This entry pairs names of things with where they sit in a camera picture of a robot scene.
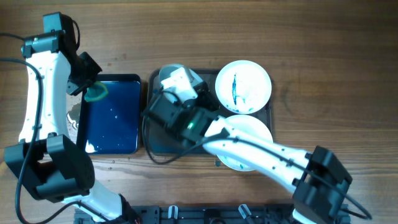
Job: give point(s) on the dark grey serving tray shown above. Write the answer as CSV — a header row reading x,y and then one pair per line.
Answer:
x,y
163,145

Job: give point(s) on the green sponge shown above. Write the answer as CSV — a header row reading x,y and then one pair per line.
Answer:
x,y
96,92

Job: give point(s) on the white plate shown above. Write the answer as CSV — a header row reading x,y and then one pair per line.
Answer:
x,y
249,125
243,87
169,71

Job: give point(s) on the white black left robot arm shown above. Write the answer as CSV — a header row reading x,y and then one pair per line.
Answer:
x,y
46,162

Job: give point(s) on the water puddle on table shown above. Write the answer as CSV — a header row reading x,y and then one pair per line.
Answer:
x,y
73,110

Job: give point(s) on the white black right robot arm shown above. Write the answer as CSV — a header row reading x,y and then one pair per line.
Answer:
x,y
317,180

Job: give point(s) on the blue water basin tray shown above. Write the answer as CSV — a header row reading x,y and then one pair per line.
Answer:
x,y
111,125

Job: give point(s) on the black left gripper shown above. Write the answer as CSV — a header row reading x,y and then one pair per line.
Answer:
x,y
94,71

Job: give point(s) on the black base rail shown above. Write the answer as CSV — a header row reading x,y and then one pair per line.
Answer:
x,y
267,214

